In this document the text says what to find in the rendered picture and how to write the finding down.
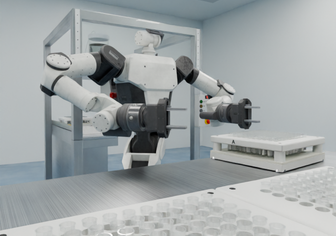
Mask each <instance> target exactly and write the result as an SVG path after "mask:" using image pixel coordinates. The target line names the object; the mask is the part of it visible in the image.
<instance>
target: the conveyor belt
mask: <svg viewBox="0 0 336 236"><path fill-rule="evenodd" d="M52 124H53V123H52ZM53 125H56V124H53ZM56 126H59V125H56ZM59 127H62V126H59ZM62 128H65V127H62ZM65 129H68V128H65ZM68 130H70V131H71V129H68ZM82 134H83V140H96V139H110V138H117V136H104V135H103V134H102V132H99V131H97V130H96V129H95V128H94V126H82Z"/></svg>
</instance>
